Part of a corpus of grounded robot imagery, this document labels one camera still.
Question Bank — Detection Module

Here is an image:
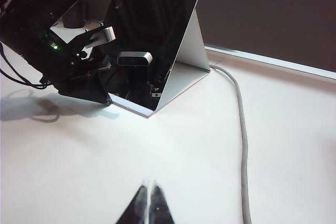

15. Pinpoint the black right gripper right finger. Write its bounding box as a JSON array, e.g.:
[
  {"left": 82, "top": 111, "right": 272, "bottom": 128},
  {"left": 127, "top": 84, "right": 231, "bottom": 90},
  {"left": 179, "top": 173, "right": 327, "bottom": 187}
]
[{"left": 148, "top": 180, "right": 175, "bottom": 224}]

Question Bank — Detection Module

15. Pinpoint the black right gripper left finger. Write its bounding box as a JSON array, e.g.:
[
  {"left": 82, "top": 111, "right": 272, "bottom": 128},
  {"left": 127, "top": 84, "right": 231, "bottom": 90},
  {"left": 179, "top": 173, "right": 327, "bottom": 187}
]
[{"left": 114, "top": 180, "right": 150, "bottom": 224}]

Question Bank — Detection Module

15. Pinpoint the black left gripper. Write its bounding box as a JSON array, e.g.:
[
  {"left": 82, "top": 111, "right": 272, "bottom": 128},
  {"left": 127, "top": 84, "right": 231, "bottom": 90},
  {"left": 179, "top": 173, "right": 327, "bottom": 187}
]
[{"left": 39, "top": 28, "right": 112, "bottom": 106}]

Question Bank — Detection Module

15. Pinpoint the dark cylindrical container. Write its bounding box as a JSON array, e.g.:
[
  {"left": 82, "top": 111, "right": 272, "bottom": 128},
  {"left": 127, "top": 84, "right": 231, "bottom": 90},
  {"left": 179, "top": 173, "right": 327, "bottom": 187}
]
[{"left": 62, "top": 2, "right": 89, "bottom": 28}]

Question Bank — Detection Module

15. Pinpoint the brown desk partition panel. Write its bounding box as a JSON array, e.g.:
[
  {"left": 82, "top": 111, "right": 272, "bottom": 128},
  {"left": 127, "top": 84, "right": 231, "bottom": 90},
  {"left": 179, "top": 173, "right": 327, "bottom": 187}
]
[{"left": 52, "top": 0, "right": 336, "bottom": 73}]

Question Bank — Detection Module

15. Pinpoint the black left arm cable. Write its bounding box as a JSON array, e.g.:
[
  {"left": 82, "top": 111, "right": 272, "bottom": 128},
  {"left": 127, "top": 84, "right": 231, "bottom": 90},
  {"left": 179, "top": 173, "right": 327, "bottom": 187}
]
[{"left": 0, "top": 42, "right": 50, "bottom": 90}]

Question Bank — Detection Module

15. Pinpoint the grey cable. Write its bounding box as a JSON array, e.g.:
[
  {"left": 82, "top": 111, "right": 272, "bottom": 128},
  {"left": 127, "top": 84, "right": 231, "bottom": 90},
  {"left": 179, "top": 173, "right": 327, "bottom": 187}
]
[{"left": 209, "top": 64, "right": 253, "bottom": 224}]

